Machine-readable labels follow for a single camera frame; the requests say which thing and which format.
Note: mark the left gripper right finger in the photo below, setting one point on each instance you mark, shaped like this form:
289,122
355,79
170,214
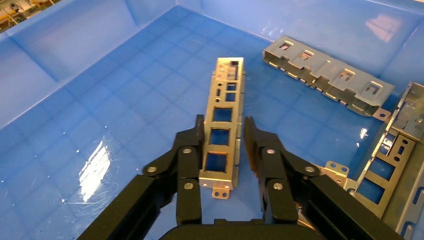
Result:
278,192

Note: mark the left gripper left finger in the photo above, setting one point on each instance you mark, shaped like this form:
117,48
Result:
187,185

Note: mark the silver perforated metal bracket part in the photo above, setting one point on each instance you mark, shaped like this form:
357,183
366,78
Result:
221,125

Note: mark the dark metal channel part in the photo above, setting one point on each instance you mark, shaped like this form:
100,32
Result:
409,116

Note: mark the blue plastic bin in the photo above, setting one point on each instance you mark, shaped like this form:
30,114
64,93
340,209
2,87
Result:
99,99

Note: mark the silver bracket with four bumps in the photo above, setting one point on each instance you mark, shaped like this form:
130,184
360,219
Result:
324,71

